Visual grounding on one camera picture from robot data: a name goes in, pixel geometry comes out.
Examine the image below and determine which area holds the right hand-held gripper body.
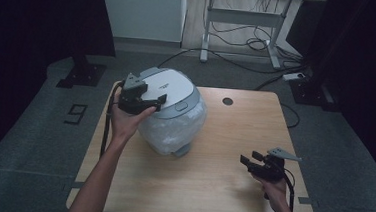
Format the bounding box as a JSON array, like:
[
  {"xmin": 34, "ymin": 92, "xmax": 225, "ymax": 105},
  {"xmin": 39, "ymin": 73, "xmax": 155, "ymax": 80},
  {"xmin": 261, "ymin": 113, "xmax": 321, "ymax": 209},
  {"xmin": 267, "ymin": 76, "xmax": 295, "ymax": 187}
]
[{"xmin": 246, "ymin": 144, "xmax": 304, "ymax": 185}]

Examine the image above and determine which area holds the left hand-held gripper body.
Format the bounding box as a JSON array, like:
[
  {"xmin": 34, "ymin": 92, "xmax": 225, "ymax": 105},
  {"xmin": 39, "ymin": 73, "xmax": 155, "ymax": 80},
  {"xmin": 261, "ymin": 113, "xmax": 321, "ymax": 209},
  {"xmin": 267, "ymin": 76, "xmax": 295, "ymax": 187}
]
[{"xmin": 116, "ymin": 71, "xmax": 161, "ymax": 117}]

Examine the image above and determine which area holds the white rice cooker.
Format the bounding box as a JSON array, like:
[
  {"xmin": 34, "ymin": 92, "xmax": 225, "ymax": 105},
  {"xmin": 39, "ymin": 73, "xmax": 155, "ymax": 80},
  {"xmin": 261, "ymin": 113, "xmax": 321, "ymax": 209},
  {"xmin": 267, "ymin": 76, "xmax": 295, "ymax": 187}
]
[{"xmin": 131, "ymin": 65, "xmax": 211, "ymax": 160}]

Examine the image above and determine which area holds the person's right hand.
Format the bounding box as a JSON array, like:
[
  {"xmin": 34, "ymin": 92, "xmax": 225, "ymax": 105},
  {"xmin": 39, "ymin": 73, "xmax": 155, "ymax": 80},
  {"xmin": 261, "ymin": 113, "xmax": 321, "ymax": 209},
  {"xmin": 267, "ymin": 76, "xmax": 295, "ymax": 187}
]
[{"xmin": 249, "ymin": 173, "xmax": 291, "ymax": 211}]

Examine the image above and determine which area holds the person's left hand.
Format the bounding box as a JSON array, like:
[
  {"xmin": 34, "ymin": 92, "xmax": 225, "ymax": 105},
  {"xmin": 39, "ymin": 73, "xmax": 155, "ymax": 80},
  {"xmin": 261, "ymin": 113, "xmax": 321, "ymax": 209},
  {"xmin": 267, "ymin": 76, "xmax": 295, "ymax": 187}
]
[{"xmin": 108, "ymin": 92, "xmax": 159, "ymax": 146}]

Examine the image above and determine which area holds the black stand base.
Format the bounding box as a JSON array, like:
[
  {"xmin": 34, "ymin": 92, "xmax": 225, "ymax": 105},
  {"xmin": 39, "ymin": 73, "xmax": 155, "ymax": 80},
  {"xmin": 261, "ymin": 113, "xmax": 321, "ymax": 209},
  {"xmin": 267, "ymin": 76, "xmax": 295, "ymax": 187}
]
[
  {"xmin": 288, "ymin": 74, "xmax": 341, "ymax": 111},
  {"xmin": 55, "ymin": 52, "xmax": 108, "ymax": 92}
]

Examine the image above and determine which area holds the white power strip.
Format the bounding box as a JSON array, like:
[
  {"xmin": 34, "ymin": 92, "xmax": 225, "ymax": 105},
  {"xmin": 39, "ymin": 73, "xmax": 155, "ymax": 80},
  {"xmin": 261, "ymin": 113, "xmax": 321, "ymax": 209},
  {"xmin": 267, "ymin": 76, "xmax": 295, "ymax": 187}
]
[{"xmin": 281, "ymin": 70, "xmax": 307, "ymax": 84}]

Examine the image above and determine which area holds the dark curtain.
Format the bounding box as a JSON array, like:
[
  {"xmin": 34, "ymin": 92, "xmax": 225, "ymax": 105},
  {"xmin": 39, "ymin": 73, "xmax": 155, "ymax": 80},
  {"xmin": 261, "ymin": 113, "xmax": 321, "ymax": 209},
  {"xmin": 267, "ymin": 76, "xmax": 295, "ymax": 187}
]
[
  {"xmin": 0, "ymin": 0, "xmax": 120, "ymax": 185},
  {"xmin": 276, "ymin": 0, "xmax": 376, "ymax": 180}
]

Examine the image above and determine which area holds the right hand-held gripper black cable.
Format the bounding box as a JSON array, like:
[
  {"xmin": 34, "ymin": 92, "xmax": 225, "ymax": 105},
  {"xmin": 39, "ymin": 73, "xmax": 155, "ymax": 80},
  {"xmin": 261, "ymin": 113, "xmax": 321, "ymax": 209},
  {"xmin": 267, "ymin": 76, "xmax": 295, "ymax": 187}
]
[{"xmin": 280, "ymin": 168, "xmax": 298, "ymax": 212}]

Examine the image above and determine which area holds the hand-held gripper black cable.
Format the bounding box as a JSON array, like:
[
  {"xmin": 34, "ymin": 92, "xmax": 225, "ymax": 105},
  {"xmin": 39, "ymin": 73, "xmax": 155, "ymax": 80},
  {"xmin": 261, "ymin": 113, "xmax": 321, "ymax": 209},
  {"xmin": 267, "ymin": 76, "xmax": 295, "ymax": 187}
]
[
  {"xmin": 99, "ymin": 79, "xmax": 126, "ymax": 160},
  {"xmin": 280, "ymin": 168, "xmax": 298, "ymax": 212}
]

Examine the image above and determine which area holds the left hand-held gripper black cable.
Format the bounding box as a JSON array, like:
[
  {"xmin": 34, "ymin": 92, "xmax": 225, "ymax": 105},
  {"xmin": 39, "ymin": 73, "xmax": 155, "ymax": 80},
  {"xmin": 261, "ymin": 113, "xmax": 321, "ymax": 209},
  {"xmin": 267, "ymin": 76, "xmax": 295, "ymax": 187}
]
[{"xmin": 99, "ymin": 79, "xmax": 126, "ymax": 160}]

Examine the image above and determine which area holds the thin black looped cable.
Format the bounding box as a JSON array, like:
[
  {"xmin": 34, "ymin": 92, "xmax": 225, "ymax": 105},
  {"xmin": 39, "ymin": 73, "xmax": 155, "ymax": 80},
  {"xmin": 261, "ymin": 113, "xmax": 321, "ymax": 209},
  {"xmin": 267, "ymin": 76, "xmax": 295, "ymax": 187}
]
[{"xmin": 278, "ymin": 102, "xmax": 301, "ymax": 130}]

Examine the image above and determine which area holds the long black floor cable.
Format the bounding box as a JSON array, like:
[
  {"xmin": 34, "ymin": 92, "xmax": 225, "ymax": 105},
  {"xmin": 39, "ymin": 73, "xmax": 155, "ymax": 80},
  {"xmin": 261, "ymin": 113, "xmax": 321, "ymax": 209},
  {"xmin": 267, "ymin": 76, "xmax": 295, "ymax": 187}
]
[{"xmin": 157, "ymin": 45, "xmax": 306, "ymax": 79}]

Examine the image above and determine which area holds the black cable bundle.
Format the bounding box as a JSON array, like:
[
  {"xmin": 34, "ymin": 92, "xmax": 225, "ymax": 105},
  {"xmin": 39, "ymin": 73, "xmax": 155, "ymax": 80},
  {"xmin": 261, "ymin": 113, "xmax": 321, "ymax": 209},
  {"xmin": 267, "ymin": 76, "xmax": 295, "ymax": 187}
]
[{"xmin": 209, "ymin": 20, "xmax": 305, "ymax": 62}]

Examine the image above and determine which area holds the white metal frame desk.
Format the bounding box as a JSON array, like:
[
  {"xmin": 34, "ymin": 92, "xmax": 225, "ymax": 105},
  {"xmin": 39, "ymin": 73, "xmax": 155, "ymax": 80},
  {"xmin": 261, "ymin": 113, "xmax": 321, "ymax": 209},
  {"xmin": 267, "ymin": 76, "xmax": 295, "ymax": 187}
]
[{"xmin": 192, "ymin": 0, "xmax": 329, "ymax": 73}]

